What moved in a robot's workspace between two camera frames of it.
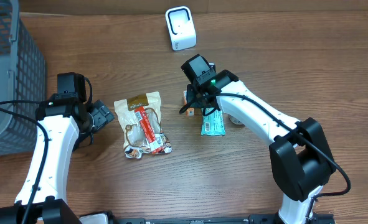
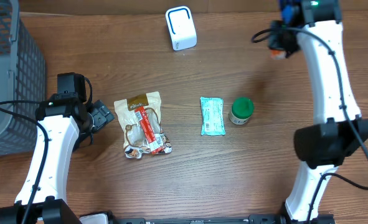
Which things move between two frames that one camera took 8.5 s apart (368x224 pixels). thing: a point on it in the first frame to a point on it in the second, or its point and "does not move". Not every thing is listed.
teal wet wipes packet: [213, 124] does not move
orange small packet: [190, 112] to [278, 55]
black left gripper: [102, 112] does not move
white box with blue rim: [181, 27] does not move
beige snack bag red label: [141, 119] does not move
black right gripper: [193, 101] to [274, 43]
